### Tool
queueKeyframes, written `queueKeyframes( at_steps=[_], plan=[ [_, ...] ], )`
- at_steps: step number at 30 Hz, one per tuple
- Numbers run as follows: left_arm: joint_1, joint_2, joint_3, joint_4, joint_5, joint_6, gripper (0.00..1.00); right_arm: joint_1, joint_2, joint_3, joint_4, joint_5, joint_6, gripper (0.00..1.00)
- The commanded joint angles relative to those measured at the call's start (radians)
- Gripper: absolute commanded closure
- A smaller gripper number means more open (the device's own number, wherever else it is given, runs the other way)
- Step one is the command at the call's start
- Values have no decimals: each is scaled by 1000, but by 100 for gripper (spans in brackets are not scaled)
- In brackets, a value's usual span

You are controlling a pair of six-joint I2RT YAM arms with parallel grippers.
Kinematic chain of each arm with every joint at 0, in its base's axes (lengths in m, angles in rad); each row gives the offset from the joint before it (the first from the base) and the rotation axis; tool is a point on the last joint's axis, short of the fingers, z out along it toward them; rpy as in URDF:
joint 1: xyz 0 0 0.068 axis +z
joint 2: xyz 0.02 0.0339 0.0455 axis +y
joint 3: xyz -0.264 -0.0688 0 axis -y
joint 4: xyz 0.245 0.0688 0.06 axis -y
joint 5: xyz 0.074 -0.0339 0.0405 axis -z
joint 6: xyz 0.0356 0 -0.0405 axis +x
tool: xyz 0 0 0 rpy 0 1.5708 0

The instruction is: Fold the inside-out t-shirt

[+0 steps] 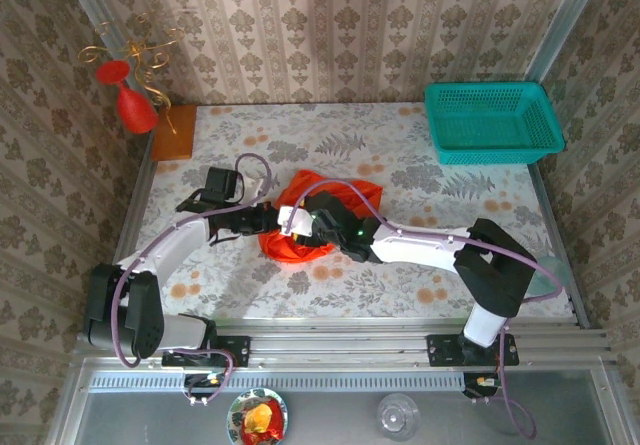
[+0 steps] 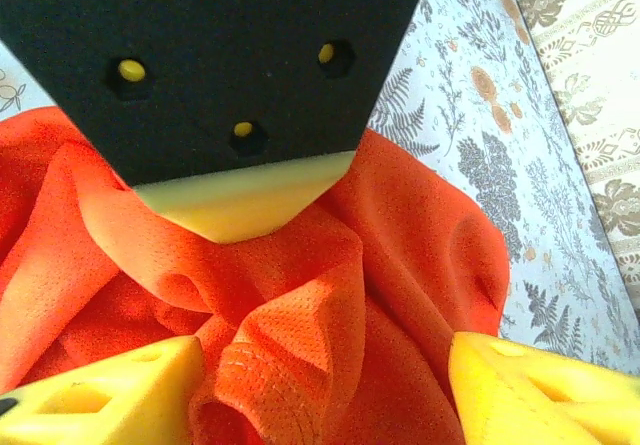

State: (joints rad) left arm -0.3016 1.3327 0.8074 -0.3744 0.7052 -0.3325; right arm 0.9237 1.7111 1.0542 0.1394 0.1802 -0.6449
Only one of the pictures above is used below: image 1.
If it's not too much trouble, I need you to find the orange t-shirt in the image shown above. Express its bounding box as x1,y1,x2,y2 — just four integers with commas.
258,168,385,264

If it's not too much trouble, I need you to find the floral tablecloth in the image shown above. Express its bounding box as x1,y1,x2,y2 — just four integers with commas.
119,102,576,321

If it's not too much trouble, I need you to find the wooden stand base block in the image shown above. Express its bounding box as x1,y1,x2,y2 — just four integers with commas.
150,104,199,162

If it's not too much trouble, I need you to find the red goblet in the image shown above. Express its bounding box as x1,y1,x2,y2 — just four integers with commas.
96,59,160,135

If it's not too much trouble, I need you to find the perforated metal strip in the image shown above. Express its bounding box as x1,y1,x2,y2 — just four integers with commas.
87,370,474,392

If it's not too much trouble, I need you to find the black left controller board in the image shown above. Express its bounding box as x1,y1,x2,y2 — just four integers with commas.
182,372,225,400

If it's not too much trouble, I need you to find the black controller board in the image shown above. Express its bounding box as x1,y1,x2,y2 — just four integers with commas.
462,372,501,399
182,372,225,400

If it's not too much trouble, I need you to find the teal plastic basket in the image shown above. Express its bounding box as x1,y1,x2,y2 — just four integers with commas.
423,81,567,166

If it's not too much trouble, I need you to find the patterned ceramic bowl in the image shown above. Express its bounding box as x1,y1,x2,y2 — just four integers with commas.
227,387,290,444

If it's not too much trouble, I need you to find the clear glass cup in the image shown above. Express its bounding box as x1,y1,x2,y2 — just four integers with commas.
377,393,420,441

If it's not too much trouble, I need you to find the green translucent cup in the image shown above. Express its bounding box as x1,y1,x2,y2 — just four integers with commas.
524,257,571,299

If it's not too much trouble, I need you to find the black right controller board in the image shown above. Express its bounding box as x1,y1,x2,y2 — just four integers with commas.
462,372,501,399

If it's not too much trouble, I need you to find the grey metal shelf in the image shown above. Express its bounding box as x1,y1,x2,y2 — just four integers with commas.
47,357,634,445

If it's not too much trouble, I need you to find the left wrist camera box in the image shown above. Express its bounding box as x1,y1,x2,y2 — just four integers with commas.
206,166,240,200

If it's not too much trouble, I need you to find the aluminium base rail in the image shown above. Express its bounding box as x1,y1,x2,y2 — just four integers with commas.
74,327,614,369

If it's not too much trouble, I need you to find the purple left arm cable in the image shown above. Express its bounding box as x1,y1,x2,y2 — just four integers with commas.
110,152,275,409

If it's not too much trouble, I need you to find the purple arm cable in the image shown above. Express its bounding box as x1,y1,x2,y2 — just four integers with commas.
292,178,564,439
110,152,275,409

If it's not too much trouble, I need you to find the red vase with gold wire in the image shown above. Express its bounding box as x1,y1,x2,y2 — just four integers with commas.
78,12,182,136

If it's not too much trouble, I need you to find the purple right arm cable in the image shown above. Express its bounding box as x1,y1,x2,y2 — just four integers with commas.
292,178,564,439

